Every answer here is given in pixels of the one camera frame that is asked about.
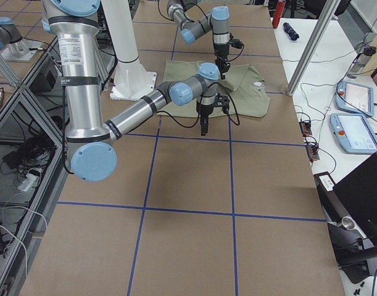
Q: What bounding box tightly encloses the olive green long-sleeve shirt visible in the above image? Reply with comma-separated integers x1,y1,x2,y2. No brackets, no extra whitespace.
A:
163,60,270,118

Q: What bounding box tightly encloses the grey water bottle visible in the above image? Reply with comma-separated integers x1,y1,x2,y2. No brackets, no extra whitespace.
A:
347,46,376,79

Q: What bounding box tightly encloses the blue teach pendant near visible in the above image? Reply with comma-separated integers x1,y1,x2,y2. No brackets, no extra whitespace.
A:
329,113,377,155

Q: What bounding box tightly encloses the blue teach pendant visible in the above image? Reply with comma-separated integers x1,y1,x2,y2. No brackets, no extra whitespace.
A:
336,81,374,117
329,113,377,155

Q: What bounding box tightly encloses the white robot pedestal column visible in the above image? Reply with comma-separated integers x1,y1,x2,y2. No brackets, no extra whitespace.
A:
102,1,157,101

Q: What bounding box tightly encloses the white power strip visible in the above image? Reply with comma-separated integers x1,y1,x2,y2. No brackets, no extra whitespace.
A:
17,173,39,192

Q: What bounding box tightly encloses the aluminium frame post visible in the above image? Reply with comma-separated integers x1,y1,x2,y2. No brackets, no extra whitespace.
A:
286,0,341,96

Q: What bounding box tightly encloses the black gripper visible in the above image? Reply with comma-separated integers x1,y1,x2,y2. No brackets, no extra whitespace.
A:
200,113,209,136
215,55,231,80

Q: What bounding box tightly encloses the orange black connector board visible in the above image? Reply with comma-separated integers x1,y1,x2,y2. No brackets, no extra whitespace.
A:
299,120,320,163

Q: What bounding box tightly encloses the red cylinder tube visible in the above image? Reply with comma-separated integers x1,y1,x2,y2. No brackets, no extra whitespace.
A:
272,0,286,29

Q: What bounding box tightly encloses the blue teach pendant far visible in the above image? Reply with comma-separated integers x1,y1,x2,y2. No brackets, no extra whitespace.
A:
336,81,374,117

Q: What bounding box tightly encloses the folded dark blue umbrella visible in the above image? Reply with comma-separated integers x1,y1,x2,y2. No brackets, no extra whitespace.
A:
283,22,299,41

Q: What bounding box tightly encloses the black laptop on stand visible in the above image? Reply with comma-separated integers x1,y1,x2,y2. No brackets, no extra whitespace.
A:
314,152,377,284

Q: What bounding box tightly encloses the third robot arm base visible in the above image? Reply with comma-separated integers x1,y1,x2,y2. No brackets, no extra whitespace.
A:
0,17,35,62

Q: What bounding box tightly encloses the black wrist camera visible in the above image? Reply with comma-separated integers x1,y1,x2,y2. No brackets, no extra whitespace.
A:
214,94,230,115
229,38,244,49

